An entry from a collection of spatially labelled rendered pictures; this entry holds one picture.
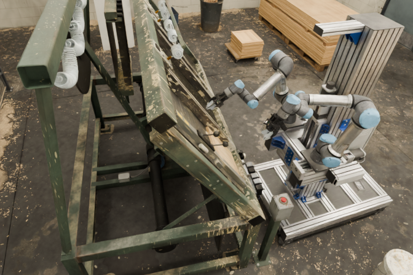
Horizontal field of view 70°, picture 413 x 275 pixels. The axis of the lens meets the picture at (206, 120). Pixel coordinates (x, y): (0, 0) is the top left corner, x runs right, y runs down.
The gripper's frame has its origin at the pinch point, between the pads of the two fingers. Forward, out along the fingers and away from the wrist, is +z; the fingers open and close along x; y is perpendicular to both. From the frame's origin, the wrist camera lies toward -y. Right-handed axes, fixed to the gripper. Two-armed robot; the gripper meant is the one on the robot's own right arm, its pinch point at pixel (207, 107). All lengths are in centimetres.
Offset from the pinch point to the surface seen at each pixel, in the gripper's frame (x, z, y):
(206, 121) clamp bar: -0.5, 1.4, 23.6
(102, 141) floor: -10, 163, -102
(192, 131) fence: -20, -3, 69
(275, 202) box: 67, -7, 61
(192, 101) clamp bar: -22.4, -3.8, 30.5
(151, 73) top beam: -62, -12, 73
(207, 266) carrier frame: 92, 78, 59
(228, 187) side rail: 17, 0, 83
